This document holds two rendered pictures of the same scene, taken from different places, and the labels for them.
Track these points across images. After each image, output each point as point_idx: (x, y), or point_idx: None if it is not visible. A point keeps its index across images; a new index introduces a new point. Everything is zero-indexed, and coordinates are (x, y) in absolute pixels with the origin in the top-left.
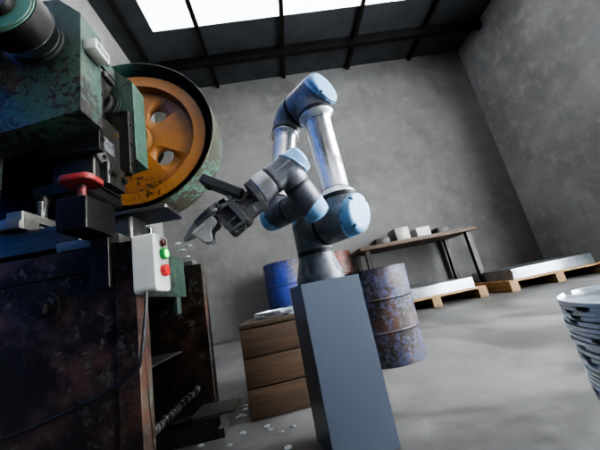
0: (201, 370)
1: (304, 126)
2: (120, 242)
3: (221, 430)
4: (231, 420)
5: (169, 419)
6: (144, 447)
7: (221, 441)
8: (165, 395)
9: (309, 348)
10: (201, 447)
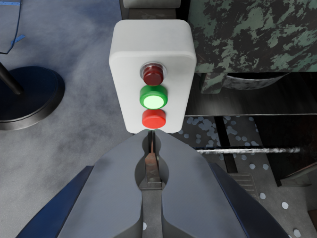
0: (312, 147)
1: None
2: (130, 7)
3: (279, 183)
4: (314, 183)
5: (217, 153)
6: (146, 167)
7: (270, 185)
8: (284, 119)
9: None
10: (262, 168)
